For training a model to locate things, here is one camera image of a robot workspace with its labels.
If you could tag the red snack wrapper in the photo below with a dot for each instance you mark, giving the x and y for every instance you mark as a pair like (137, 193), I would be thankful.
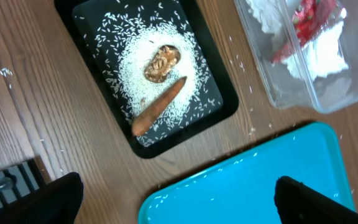
(313, 30)

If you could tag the orange carrot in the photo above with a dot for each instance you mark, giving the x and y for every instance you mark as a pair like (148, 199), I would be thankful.
(145, 120)

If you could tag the clear plastic bin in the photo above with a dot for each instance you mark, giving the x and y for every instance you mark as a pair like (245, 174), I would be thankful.
(324, 95)

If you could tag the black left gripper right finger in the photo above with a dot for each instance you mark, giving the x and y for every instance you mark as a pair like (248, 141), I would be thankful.
(297, 203)

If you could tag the teal plastic tray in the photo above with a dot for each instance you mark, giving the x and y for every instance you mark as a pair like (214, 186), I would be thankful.
(241, 188)

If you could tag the metal frame beside table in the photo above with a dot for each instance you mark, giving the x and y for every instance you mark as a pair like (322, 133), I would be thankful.
(18, 181)

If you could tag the black tray bin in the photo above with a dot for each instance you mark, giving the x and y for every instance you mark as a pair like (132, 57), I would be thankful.
(211, 54)

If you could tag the brown food scrap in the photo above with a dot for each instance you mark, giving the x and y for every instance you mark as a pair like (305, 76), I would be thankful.
(162, 63)

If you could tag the pile of white rice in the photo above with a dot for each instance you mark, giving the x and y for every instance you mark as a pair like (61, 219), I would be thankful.
(124, 36)

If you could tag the white tissue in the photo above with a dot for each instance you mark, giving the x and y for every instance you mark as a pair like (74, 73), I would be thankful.
(266, 12)

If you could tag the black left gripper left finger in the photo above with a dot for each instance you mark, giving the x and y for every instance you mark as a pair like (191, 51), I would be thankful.
(57, 202)

